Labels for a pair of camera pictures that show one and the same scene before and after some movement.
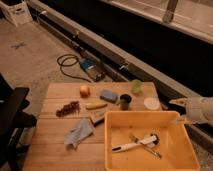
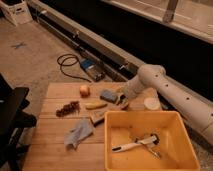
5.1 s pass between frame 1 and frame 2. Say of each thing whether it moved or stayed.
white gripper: moved
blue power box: stayed
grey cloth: stayed
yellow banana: stayed
